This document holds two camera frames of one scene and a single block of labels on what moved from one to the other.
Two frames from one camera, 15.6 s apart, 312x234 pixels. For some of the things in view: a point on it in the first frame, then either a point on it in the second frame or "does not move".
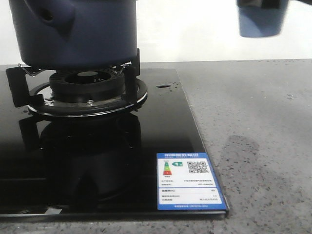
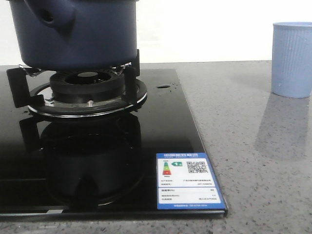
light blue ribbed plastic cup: [261, 18] → [291, 59]
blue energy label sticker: [186, 181] does not move
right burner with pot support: [78, 92] does not move
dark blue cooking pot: [76, 34] does not move
